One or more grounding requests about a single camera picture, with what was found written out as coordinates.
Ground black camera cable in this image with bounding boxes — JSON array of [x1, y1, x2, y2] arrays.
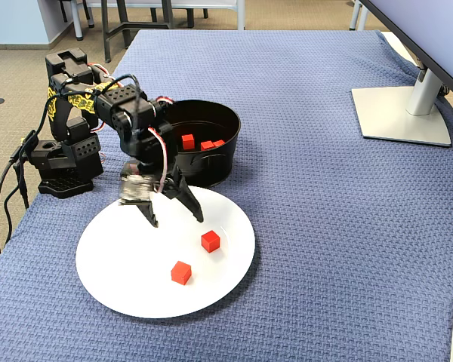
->
[[20, 73, 141, 152]]

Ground black usb cable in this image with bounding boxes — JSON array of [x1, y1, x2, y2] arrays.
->
[[3, 165, 29, 244]]

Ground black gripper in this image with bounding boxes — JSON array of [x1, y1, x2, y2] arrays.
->
[[125, 146, 205, 229]]

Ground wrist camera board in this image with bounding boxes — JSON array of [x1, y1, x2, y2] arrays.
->
[[117, 161, 154, 207]]

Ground computer monitor screen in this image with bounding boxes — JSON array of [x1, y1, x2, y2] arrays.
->
[[360, 0, 453, 94]]

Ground blue woven table cloth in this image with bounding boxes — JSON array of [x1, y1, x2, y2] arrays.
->
[[0, 28, 453, 362]]

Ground white table leg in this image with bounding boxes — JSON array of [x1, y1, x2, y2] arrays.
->
[[70, 0, 84, 41]]

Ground silver monitor stand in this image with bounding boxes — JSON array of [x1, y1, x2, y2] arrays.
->
[[351, 56, 453, 148]]

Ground black metal bucket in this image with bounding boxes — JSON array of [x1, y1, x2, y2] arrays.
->
[[162, 99, 242, 189]]

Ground white metal desk legs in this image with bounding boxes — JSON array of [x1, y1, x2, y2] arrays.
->
[[349, 0, 371, 31]]

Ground white round plate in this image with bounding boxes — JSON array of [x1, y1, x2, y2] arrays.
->
[[75, 184, 257, 320]]

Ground white table with leg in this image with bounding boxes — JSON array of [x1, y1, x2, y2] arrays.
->
[[85, 0, 246, 30]]

